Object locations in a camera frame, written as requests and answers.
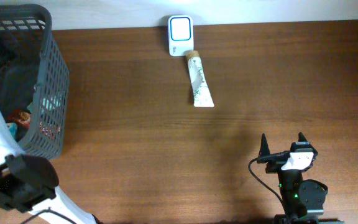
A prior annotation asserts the white bamboo print tube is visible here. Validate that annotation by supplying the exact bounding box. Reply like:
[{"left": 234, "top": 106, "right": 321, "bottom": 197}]
[{"left": 186, "top": 50, "right": 214, "bottom": 108}]

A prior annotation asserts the orange chocolate bar wrapper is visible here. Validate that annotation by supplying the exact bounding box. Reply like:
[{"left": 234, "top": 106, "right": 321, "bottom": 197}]
[{"left": 6, "top": 110, "right": 31, "bottom": 129}]

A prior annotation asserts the small green tissue pack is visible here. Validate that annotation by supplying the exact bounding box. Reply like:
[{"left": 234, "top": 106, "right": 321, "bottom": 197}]
[{"left": 6, "top": 123, "right": 17, "bottom": 134}]

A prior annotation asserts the teal snack packet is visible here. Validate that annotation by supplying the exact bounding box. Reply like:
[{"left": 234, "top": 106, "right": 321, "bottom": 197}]
[{"left": 40, "top": 93, "right": 63, "bottom": 114}]

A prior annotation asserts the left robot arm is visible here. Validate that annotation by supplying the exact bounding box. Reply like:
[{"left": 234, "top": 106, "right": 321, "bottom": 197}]
[{"left": 0, "top": 32, "right": 98, "bottom": 223}]

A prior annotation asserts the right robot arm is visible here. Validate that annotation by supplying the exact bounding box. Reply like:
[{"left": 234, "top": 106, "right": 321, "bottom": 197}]
[{"left": 248, "top": 133, "right": 342, "bottom": 224}]

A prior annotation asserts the grey plastic mesh basket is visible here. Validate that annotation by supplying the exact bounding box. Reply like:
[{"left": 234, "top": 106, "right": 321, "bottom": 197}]
[{"left": 0, "top": 4, "right": 70, "bottom": 160}]

